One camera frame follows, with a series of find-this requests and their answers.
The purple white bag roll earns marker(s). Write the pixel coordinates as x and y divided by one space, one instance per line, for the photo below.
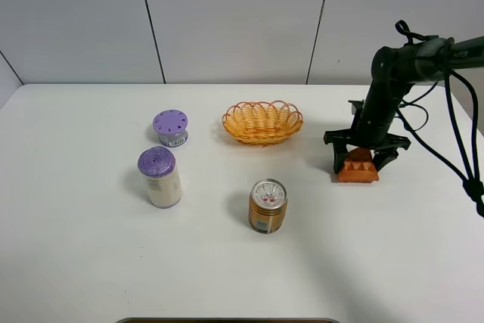
159 169

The purple lidded air freshener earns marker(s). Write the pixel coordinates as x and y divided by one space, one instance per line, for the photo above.
171 127

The orange waffle slice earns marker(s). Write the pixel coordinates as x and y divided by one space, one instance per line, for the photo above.
358 167

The orange wicker basket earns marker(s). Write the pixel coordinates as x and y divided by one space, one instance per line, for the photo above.
262 122

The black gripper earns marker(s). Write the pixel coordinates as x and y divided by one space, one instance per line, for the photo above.
368 130

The orange beverage can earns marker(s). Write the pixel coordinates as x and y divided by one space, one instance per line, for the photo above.
267 206

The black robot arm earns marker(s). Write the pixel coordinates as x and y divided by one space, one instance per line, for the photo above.
394 71

